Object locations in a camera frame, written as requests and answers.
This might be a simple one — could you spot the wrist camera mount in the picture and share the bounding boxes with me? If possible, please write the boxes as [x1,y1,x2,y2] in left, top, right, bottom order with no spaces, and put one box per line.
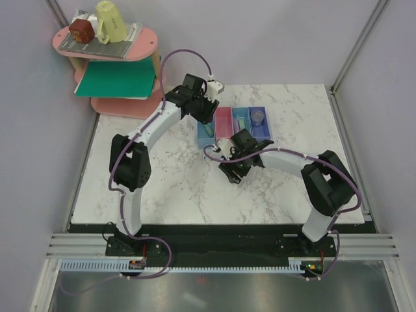
[205,80,225,101]
[214,138,234,161]

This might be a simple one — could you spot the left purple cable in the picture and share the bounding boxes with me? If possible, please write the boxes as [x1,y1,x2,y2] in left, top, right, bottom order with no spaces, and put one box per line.
[107,48,215,281]

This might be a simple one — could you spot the purple cable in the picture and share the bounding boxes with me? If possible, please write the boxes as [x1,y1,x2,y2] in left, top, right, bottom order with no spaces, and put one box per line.
[107,48,215,281]
[203,144,363,282]

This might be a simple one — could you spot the yellow mug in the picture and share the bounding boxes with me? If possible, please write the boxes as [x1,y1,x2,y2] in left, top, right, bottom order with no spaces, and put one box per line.
[96,1,127,44]

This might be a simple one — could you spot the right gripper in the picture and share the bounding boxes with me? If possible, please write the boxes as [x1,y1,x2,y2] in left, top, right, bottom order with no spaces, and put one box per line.
[218,146,251,185]

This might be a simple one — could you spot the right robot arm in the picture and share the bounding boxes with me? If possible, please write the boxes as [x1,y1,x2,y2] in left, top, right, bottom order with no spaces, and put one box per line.
[214,129,360,256]

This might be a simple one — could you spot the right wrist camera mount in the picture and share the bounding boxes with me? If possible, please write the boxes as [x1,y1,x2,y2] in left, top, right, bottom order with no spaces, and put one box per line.
[214,138,234,161]

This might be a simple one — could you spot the white cable duct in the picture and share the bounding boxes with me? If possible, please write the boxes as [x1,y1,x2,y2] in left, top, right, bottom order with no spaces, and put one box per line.
[60,259,305,274]

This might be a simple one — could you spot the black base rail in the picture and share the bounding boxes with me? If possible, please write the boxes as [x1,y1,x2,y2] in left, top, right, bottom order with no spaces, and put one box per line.
[105,224,336,268]

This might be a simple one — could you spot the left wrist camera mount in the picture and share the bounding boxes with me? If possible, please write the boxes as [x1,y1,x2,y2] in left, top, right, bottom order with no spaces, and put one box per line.
[205,80,225,101]

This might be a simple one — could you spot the red brown cube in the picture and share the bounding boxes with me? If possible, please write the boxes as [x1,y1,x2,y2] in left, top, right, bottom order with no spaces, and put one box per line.
[68,19,95,44]

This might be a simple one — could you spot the pink highlighter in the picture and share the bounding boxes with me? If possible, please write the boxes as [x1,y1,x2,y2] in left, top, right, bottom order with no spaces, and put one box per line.
[233,118,242,134]

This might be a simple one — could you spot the green highlighter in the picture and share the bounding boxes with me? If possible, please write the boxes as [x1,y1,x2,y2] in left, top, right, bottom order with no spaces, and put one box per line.
[238,118,246,130]
[203,124,214,137]

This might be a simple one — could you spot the grey magazine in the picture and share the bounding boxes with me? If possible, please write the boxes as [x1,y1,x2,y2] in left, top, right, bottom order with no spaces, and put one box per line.
[58,22,143,59]

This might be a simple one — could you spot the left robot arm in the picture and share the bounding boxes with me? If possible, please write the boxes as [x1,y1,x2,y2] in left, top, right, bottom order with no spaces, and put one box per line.
[109,74,225,255]

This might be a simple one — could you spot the light blue drawer bin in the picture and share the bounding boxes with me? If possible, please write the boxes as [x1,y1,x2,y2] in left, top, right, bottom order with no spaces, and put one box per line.
[231,107,252,134]

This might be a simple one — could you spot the purple drawer bin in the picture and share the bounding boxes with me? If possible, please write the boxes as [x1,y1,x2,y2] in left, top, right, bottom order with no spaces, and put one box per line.
[248,107,272,141]

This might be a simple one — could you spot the pink drawer bin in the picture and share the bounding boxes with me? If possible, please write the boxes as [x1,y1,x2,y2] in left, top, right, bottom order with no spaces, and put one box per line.
[214,107,233,140]

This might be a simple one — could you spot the pink wooden tiered shelf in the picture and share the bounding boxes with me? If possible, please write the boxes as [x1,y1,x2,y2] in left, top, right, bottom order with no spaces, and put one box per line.
[53,27,162,120]

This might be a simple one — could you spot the green folder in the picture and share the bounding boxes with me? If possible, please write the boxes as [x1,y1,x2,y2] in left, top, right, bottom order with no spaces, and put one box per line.
[75,60,155,99]

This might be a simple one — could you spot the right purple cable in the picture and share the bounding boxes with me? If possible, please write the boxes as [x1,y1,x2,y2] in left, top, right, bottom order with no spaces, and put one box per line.
[203,144,363,282]

